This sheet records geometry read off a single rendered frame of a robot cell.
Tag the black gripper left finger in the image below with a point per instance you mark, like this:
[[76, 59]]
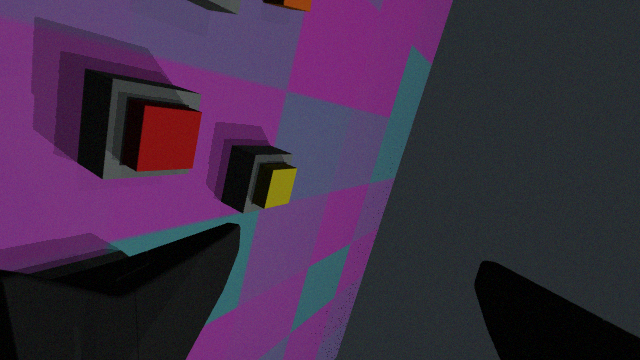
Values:
[[149, 306]]

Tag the red button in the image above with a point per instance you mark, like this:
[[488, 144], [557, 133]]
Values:
[[132, 127]]

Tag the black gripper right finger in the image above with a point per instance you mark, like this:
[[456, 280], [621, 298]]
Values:
[[528, 322]]

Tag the orange-brown block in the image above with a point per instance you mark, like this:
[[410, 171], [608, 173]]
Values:
[[301, 5]]

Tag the green button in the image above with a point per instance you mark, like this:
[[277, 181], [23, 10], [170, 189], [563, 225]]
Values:
[[226, 6]]

